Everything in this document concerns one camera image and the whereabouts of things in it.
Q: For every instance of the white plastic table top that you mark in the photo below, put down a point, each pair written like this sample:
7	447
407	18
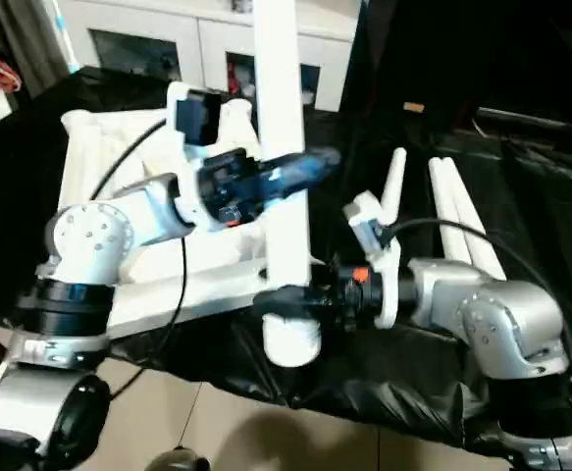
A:
207	289

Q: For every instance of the white plastic table leg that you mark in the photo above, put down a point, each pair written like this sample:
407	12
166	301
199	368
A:
394	186
463	196
444	196
280	73

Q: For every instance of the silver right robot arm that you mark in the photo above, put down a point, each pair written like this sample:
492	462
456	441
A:
501	314

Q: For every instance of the white jar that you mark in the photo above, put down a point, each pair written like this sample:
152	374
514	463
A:
307	96

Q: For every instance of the black glossy mat cloth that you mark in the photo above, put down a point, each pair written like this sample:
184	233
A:
388	373

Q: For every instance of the small tan box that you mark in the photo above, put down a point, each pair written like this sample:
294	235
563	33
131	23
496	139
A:
413	107

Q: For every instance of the white glass door cabinet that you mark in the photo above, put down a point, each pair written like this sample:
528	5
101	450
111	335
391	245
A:
207	39

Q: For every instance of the grey rounded object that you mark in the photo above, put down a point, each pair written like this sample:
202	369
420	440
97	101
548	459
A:
182	461

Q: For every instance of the grey curtain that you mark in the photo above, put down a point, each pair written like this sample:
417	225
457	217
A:
25	39

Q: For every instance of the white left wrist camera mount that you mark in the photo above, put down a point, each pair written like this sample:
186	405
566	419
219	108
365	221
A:
190	157

